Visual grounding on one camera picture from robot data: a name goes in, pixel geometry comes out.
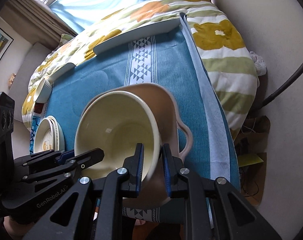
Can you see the left brown curtain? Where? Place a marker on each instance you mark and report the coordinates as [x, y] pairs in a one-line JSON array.
[[35, 22]]

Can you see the plain white plate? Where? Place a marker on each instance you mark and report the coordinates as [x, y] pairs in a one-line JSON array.
[[59, 132]]

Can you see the black stand pole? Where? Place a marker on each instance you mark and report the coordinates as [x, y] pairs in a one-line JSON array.
[[283, 87]]

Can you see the person hand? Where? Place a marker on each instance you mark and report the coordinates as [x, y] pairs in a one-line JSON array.
[[14, 229]]

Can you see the floral striped duvet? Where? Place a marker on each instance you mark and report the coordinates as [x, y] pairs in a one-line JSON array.
[[221, 48]]

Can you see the small cream bowl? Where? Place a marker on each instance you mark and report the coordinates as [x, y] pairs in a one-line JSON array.
[[43, 91]]

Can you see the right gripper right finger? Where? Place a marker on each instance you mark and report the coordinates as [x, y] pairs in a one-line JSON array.
[[214, 209]]

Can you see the grey headboard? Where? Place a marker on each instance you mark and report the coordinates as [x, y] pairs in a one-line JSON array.
[[19, 87]]

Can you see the cream green round bowl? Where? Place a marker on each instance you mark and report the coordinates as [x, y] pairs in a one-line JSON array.
[[116, 122]]

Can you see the pink square bowl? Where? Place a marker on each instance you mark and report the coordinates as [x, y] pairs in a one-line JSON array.
[[172, 131]]

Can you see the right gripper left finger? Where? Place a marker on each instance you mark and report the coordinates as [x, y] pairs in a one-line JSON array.
[[93, 208]]

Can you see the yellow duck plate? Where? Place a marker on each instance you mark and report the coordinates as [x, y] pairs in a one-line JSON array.
[[62, 139]]

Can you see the white duck plate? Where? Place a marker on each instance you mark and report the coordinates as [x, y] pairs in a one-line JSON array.
[[47, 136]]

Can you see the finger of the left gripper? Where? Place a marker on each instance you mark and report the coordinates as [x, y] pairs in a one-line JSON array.
[[70, 170], [43, 160]]

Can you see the teal table cloth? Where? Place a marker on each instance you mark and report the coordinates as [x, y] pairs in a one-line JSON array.
[[171, 60]]

